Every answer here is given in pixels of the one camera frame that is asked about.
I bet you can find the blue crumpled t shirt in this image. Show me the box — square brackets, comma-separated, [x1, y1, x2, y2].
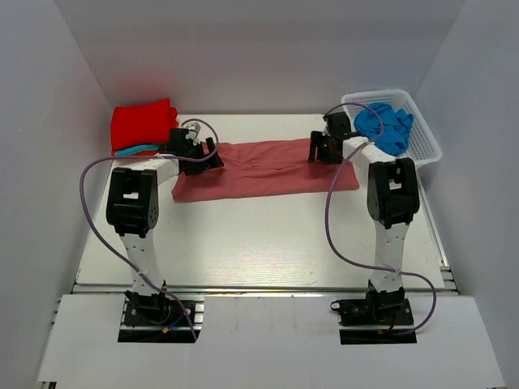
[354, 102, 414, 156]

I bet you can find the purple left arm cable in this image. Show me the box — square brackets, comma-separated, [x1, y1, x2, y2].
[79, 118, 222, 341]

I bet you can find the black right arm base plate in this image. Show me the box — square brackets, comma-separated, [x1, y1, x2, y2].
[330, 298, 417, 345]

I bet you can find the white plastic basket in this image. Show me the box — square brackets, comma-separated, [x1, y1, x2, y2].
[341, 88, 443, 171]

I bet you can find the aluminium table edge rail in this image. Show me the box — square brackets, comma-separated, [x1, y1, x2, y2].
[71, 266, 459, 294]

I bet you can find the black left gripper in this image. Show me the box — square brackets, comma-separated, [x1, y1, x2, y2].
[184, 137, 225, 176]

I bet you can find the red folded t shirt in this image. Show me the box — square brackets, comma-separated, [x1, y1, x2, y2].
[110, 98, 178, 154]

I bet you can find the pink t shirt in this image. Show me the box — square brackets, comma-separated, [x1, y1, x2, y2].
[172, 139, 340, 203]

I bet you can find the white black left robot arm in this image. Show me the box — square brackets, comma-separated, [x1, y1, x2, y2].
[106, 119, 224, 323]

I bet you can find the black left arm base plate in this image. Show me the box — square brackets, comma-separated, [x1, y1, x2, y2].
[118, 290, 201, 344]

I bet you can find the light blue folded t shirt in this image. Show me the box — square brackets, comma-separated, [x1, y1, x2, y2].
[114, 143, 161, 157]

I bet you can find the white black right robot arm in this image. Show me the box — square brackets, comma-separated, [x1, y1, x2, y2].
[308, 112, 420, 323]

